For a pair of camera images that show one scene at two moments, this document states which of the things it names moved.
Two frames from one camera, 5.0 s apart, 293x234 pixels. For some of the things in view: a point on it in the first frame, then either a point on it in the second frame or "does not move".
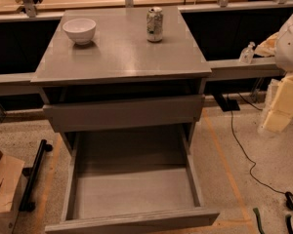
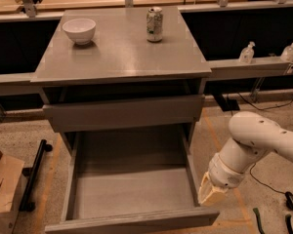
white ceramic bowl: x=80 y=30 does not move
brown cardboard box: x=7 y=179 does not move
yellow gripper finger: x=287 y=102 → x=206 y=189
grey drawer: x=133 y=182 does not move
